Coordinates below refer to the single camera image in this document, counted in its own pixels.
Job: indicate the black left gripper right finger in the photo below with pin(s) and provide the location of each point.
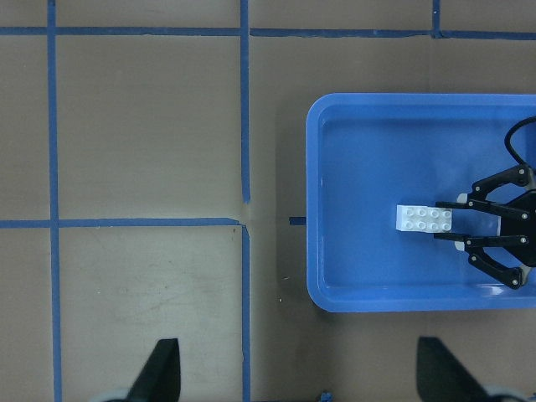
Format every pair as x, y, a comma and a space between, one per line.
440, 376

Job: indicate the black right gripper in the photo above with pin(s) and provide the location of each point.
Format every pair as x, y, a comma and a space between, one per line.
521, 226

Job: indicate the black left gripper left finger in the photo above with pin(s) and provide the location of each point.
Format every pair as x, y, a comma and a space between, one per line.
159, 379

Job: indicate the white block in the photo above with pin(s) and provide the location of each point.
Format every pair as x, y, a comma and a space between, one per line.
438, 220
415, 218

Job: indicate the blue plastic tray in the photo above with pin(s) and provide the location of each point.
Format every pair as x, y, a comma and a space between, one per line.
368, 153

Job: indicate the brown paper table cover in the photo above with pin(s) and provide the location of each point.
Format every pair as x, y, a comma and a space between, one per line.
152, 158

